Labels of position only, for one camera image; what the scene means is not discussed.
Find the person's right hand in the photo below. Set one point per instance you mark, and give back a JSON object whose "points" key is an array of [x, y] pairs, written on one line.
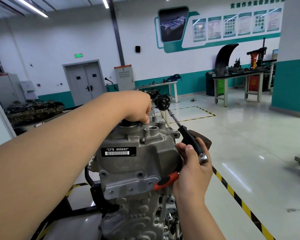
{"points": [[192, 181]]}

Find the person's left hand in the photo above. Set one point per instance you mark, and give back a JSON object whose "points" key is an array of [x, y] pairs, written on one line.
{"points": [[137, 103]]}

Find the person's right thumb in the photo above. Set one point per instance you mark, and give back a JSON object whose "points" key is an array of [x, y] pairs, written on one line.
{"points": [[186, 156]]}

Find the person's left fingers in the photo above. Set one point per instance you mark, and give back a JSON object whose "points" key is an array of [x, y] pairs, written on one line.
{"points": [[145, 117]]}

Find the person's right forearm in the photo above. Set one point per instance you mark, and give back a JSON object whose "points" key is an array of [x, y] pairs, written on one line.
{"points": [[200, 219]]}

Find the person's left forearm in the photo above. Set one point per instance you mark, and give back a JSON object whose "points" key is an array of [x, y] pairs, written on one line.
{"points": [[55, 157]]}

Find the rusty brown brake disc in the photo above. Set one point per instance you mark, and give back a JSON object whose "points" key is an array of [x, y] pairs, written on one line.
{"points": [[202, 139]]}

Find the black wheel hub assembly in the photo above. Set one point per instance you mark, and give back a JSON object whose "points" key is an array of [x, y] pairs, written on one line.
{"points": [[163, 102]]}

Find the small white workbench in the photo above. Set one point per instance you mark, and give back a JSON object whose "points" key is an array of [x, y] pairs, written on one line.
{"points": [[162, 84]]}

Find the beige electrical cabinet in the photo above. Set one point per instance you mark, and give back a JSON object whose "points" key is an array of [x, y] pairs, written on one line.
{"points": [[124, 77]]}

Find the black gooseneck lamp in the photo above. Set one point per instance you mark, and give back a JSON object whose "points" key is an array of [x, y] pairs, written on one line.
{"points": [[111, 82]]}

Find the blue bench vise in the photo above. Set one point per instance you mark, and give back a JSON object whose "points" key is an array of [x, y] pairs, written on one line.
{"points": [[174, 77]]}

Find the silver engine block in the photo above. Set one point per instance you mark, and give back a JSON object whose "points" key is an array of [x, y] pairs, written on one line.
{"points": [[135, 172]]}

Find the grey double door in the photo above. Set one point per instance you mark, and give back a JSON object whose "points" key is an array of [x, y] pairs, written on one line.
{"points": [[86, 82]]}

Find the black waste bin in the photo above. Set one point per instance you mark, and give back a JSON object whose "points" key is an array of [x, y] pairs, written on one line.
{"points": [[209, 83]]}

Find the green under-bench cabinet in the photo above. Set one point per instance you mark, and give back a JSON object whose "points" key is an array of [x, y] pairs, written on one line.
{"points": [[221, 87]]}

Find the green exit sign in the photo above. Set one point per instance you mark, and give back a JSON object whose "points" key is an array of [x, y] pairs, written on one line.
{"points": [[78, 55]]}

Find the large black top workbench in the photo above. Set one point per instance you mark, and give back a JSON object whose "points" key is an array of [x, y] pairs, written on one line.
{"points": [[240, 73]]}

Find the black car fender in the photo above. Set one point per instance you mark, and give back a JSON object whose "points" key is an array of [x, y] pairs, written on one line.
{"points": [[223, 57]]}

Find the red under-bench cabinet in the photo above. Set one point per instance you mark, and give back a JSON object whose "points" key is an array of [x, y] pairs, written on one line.
{"points": [[254, 82]]}

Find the camouflage cover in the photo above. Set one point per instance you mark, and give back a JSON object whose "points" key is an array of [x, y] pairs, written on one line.
{"points": [[35, 111]]}

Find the red and black strut compressor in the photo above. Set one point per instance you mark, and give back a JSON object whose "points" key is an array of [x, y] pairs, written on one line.
{"points": [[257, 57]]}

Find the long ceiling light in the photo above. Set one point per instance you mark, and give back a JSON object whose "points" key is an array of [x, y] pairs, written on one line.
{"points": [[105, 2], [31, 6]]}

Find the grey metal cabinet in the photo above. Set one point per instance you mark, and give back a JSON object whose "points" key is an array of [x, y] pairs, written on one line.
{"points": [[5, 89]]}

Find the black wall speaker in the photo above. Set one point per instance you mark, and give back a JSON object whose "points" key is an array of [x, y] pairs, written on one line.
{"points": [[137, 49]]}

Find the black engine stand frame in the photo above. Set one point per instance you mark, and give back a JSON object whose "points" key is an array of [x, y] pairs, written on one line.
{"points": [[93, 194]]}

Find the car picture wall panel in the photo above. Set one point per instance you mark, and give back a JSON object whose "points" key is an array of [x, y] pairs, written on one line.
{"points": [[173, 24]]}

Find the row of wall posters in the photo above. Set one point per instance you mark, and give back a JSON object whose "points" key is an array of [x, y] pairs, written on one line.
{"points": [[236, 24]]}

